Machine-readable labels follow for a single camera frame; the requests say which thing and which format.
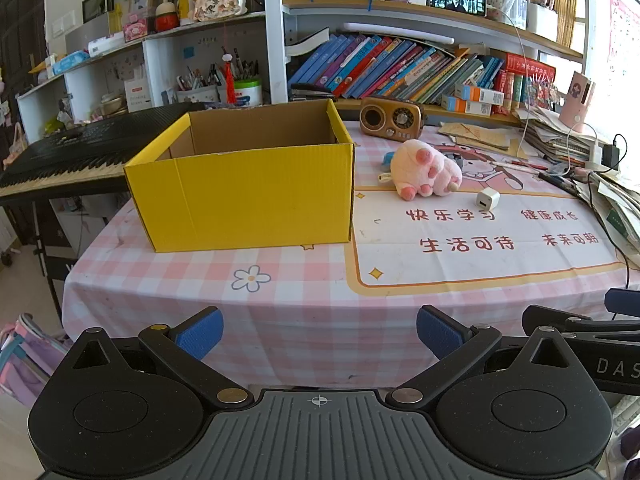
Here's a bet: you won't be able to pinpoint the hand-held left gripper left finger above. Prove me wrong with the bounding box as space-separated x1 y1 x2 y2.
62 306 254 409

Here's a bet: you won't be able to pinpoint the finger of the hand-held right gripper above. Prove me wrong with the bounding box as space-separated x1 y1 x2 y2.
605 288 640 318
522 305 640 335

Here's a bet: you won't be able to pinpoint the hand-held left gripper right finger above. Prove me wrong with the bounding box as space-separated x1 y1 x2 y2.
385 305 581 409

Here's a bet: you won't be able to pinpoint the yellow cardboard box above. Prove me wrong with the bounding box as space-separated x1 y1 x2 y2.
123 99 356 253

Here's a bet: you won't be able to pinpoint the pink checkered cloth-covered desktop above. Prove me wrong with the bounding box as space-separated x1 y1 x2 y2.
62 110 640 386

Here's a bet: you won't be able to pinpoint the printed cartoon desk mat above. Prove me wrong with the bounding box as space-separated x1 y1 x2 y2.
345 135 636 297

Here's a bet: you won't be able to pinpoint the black pen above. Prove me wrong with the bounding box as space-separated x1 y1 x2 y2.
537 171 581 196

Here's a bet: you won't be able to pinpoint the black power adapter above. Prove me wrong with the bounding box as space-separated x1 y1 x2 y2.
601 134 628 170

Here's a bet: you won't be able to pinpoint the pink plush paw toy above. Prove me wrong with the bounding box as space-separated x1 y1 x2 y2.
391 139 463 200

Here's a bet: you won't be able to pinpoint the black keyboard stand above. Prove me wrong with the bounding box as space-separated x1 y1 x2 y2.
0 195 131 321

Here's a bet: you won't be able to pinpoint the pink backpack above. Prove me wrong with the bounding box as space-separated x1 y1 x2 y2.
0 312 73 408

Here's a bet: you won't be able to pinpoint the stack of papers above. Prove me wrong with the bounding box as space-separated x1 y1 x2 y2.
520 105 640 261

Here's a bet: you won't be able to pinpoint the brown cardboard sheets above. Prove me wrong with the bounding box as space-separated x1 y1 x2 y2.
439 121 526 151

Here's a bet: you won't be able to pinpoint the pink cylindrical gadget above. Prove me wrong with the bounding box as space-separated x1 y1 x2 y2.
559 71 597 133

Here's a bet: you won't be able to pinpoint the brown retro radio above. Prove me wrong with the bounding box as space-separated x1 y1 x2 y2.
360 96 427 142

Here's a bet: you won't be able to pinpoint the black electronic keyboard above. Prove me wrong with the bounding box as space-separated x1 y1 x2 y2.
0 101 206 206

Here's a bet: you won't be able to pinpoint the orange white small box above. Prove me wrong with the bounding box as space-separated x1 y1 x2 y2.
455 82 505 106
442 96 493 116

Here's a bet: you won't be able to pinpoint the white pen holder with pens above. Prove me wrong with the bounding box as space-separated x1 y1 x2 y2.
176 62 221 103

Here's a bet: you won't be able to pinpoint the green lid white container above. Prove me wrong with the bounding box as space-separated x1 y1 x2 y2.
232 77 263 107

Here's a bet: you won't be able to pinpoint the white box with red print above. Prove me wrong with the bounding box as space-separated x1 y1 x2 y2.
124 77 151 112

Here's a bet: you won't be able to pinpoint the red tassel pendant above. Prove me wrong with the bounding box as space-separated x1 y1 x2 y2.
221 47 240 106

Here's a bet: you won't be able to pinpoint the pink hanging bag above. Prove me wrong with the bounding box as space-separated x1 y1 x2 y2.
4 122 28 168

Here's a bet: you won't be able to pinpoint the black stapler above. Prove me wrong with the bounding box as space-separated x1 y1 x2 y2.
290 85 335 100

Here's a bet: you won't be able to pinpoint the row of colourful books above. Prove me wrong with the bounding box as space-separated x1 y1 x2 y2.
287 32 558 106

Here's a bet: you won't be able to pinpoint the white storage cups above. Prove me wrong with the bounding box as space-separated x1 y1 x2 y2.
500 0 558 41

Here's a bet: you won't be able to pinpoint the blue tissue pack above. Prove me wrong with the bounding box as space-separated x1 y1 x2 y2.
52 50 91 75

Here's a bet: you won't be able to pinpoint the white shelf unit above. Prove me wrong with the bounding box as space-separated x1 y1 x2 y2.
17 0 591 126

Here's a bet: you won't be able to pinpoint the pink small box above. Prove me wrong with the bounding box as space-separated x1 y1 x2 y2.
122 14 150 43

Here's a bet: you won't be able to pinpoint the red white doll figure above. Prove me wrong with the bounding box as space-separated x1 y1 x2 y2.
155 0 180 32

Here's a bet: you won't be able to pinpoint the black smartphone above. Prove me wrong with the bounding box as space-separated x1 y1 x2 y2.
430 0 488 16

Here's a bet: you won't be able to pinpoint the pink wall poster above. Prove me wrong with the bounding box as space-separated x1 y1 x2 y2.
607 0 640 126

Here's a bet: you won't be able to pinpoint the white charging cable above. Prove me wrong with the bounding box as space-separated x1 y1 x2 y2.
487 7 532 161

